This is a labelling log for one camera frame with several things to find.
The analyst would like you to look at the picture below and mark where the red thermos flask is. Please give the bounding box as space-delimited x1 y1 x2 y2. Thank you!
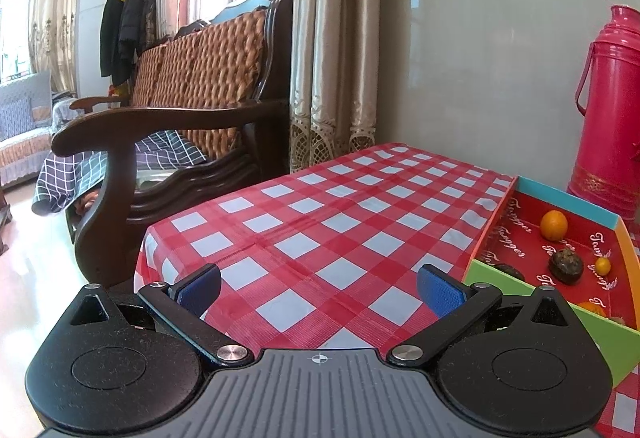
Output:
566 4 640 225

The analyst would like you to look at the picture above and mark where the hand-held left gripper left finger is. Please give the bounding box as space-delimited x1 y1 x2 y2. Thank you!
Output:
65 263 253 366

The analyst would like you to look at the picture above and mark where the black hanging coat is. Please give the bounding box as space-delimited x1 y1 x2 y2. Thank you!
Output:
99 0 127 80

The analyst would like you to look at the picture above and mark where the grey patterned pillow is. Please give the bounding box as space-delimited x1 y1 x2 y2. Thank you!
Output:
0 97 37 142

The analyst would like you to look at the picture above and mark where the beige lace curtain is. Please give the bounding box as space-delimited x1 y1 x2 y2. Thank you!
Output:
289 0 382 176

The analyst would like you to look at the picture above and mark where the narrow woven sofa cushion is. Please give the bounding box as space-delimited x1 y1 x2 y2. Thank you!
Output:
131 38 173 108

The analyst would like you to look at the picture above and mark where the dark wooden sofa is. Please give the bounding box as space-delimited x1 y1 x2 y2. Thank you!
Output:
51 0 296 290

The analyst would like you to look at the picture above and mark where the dark brown round fruit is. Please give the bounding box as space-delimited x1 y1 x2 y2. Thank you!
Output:
492 264 525 282
548 251 585 286

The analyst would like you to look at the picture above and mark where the dark hanging jacket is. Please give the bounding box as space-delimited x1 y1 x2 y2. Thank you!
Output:
117 0 158 88

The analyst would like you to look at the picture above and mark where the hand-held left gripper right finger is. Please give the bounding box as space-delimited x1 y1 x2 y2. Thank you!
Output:
387 265 576 366

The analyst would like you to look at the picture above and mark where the colourful cardboard box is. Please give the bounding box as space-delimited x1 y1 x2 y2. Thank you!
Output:
462 175 640 389

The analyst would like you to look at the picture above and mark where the white cabinet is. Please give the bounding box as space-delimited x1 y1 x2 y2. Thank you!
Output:
75 0 120 100

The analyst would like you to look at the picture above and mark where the navy checkered blanket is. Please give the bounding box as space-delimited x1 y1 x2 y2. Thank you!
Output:
31 129 208 216

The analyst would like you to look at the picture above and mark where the large woven sofa cushion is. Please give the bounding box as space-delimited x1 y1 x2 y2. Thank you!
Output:
162 10 268 162

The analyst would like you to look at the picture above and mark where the cloth-covered sofa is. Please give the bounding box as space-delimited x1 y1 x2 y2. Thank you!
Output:
0 71 83 190

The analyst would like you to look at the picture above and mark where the red checkered tablecloth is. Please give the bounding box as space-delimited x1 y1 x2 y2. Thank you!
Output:
134 143 640 438

